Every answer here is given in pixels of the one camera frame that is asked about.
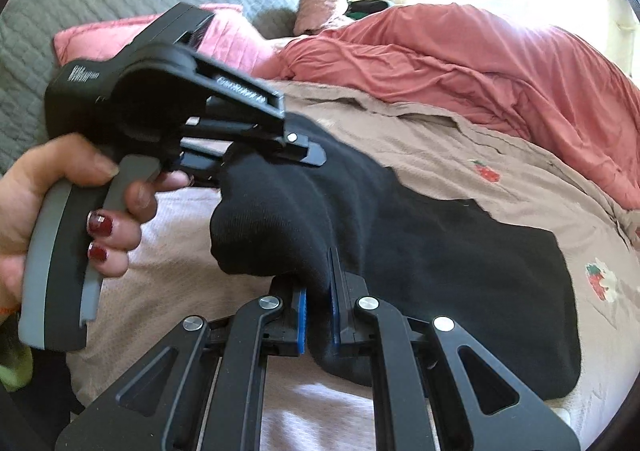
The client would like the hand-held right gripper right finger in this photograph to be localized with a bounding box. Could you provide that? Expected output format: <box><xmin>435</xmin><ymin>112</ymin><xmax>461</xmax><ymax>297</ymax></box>
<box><xmin>326</xmin><ymin>246</ymin><xmax>582</xmax><ymax>451</ymax></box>

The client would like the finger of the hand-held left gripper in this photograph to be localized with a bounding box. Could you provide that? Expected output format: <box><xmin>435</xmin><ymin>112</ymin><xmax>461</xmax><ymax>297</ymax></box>
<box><xmin>185</xmin><ymin>117</ymin><xmax>329</xmax><ymax>168</ymax></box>
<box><xmin>177</xmin><ymin>150</ymin><xmax>232</xmax><ymax>188</ymax></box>

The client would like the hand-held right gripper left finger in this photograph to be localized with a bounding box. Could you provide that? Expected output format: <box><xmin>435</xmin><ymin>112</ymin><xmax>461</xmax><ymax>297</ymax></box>
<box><xmin>54</xmin><ymin>276</ymin><xmax>308</xmax><ymax>451</ymax></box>

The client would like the black shirt with orange patches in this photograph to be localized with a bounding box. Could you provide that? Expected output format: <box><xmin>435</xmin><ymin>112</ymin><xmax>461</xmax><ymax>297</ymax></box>
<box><xmin>209</xmin><ymin>112</ymin><xmax>585</xmax><ymax>401</ymax></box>

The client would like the person's left hand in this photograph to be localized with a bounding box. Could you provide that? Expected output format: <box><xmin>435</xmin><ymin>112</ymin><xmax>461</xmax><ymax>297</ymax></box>
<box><xmin>0</xmin><ymin>133</ymin><xmax>195</xmax><ymax>329</ymax></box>

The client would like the light pink bedsheet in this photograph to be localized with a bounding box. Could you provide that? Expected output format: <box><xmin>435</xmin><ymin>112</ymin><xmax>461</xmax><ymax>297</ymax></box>
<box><xmin>64</xmin><ymin>188</ymin><xmax>640</xmax><ymax>451</ymax></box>

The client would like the grey quilted headboard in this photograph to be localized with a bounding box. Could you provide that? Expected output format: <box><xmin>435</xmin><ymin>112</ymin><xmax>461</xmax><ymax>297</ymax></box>
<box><xmin>0</xmin><ymin>0</ymin><xmax>303</xmax><ymax>174</ymax></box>

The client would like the pink quilted pillow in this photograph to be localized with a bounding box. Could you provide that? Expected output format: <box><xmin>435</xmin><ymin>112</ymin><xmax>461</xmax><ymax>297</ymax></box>
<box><xmin>52</xmin><ymin>2</ymin><xmax>283</xmax><ymax>84</ymax></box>

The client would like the small dusty pink pillow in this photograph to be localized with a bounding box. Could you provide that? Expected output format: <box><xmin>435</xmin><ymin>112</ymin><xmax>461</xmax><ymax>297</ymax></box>
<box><xmin>294</xmin><ymin>0</ymin><xmax>353</xmax><ymax>38</ymax></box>

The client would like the coral red duvet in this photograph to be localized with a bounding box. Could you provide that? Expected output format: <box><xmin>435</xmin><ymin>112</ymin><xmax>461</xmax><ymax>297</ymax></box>
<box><xmin>270</xmin><ymin>3</ymin><xmax>640</xmax><ymax>209</ymax></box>

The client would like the taupe strawberry print sheet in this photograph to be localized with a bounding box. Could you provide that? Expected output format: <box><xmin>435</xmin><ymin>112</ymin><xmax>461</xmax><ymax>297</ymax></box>
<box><xmin>260</xmin><ymin>80</ymin><xmax>640</xmax><ymax>292</ymax></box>

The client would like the yellow-green cloth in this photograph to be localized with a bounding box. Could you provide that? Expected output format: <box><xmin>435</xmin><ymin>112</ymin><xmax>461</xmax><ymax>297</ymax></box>
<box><xmin>0</xmin><ymin>318</ymin><xmax>35</xmax><ymax>393</ymax></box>

